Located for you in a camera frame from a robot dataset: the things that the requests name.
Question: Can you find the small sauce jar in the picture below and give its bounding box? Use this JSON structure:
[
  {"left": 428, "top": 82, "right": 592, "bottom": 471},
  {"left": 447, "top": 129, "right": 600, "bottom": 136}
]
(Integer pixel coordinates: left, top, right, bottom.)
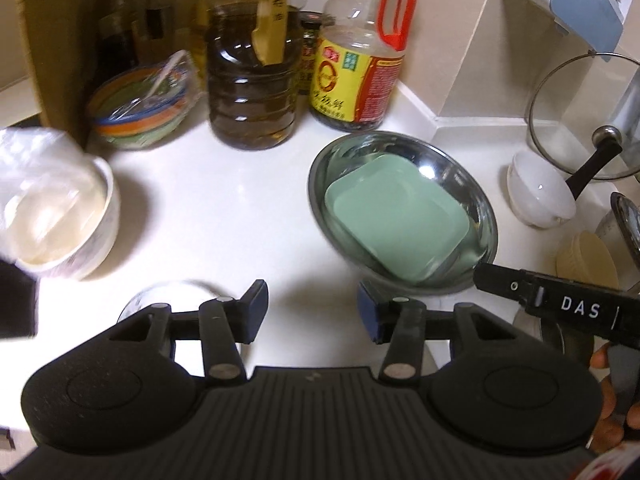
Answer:
[{"left": 297, "top": 10, "right": 337, "bottom": 97}]

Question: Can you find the slim dark bottle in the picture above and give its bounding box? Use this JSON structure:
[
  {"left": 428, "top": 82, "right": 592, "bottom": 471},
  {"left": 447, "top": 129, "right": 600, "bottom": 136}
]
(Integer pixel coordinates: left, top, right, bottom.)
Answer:
[{"left": 144, "top": 0, "right": 177, "bottom": 43}]

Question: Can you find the glass lid with black handle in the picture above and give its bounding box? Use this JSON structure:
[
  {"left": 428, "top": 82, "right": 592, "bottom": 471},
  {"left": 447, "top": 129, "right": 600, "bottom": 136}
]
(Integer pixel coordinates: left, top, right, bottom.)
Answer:
[{"left": 525, "top": 52, "right": 640, "bottom": 202}]

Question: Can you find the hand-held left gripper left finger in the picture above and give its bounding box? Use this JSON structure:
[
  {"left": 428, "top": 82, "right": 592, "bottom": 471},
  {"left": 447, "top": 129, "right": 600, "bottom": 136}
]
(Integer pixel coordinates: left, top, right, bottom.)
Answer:
[{"left": 107, "top": 280, "right": 269, "bottom": 383}]

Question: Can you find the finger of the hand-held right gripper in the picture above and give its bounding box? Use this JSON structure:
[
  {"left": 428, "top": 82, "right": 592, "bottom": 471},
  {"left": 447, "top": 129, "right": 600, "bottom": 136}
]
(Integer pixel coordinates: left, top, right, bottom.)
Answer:
[{"left": 472, "top": 262, "right": 525, "bottom": 307}]

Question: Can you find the dark glass bottle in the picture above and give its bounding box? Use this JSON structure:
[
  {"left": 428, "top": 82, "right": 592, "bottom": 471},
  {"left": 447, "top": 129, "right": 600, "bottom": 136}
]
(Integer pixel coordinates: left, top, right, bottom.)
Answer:
[{"left": 96, "top": 0, "right": 138, "bottom": 78}]

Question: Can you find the small white bowl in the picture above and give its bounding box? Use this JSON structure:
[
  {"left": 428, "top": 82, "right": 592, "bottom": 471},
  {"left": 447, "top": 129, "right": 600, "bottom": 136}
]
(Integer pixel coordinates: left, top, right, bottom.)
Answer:
[{"left": 507, "top": 151, "right": 577, "bottom": 229}]

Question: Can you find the green square plate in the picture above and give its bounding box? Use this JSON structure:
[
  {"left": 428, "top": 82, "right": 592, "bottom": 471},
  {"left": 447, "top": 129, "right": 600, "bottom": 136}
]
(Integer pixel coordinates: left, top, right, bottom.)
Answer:
[{"left": 323, "top": 153, "right": 472, "bottom": 284}]

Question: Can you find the beige ribbed cup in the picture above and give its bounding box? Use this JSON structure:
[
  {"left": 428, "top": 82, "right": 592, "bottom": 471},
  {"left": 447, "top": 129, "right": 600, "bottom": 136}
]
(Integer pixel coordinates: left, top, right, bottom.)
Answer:
[{"left": 555, "top": 230, "right": 621, "bottom": 292}]

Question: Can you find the wide stainless steel bowl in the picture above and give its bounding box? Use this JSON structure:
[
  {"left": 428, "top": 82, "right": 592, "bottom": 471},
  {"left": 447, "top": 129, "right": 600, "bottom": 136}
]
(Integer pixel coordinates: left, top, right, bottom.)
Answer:
[{"left": 307, "top": 130, "right": 499, "bottom": 294}]

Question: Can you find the colourful striped bowl with wrap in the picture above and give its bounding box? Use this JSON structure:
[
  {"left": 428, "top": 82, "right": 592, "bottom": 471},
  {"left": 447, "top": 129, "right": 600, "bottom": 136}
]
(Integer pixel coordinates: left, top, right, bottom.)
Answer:
[{"left": 84, "top": 51, "right": 202, "bottom": 152}]

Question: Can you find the dark oil bottle yellow handle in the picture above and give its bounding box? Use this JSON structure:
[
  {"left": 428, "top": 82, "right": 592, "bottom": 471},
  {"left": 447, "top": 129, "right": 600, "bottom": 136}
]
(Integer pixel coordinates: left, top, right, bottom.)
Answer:
[{"left": 204, "top": 0, "right": 302, "bottom": 152}]

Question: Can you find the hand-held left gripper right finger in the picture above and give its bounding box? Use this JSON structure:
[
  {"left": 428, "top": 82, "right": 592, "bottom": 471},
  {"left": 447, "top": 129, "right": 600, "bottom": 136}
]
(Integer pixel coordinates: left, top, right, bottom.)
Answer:
[{"left": 356, "top": 282, "right": 545, "bottom": 383}]

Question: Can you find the white bowl with plastic bag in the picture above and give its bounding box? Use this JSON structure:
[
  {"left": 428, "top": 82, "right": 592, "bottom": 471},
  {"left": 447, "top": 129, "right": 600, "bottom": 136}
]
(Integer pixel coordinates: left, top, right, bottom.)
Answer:
[{"left": 0, "top": 126, "right": 122, "bottom": 282}]

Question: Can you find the dark object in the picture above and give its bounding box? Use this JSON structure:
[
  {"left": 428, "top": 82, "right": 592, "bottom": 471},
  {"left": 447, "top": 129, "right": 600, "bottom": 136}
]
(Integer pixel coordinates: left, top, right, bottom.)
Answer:
[{"left": 0, "top": 257, "right": 41, "bottom": 339}]

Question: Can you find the person's right hand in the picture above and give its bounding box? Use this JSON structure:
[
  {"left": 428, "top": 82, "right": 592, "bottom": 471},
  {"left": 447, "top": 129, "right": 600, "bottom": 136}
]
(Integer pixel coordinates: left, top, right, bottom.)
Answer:
[{"left": 587, "top": 344, "right": 630, "bottom": 457}]

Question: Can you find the oil bottle with red handle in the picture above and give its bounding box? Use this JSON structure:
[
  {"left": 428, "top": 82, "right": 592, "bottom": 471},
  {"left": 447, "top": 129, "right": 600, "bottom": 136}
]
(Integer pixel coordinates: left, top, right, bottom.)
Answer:
[{"left": 309, "top": 0, "right": 422, "bottom": 134}]

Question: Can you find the wooden cutting board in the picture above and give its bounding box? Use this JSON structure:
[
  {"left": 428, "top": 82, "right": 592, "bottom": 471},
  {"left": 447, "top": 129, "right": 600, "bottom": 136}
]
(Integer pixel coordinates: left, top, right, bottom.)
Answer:
[{"left": 20, "top": 0, "right": 103, "bottom": 142}]

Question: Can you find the clear glass bowl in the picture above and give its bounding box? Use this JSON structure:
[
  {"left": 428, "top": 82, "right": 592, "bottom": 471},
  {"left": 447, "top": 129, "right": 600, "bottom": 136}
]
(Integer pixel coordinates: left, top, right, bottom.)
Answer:
[{"left": 116, "top": 279, "right": 228, "bottom": 331}]

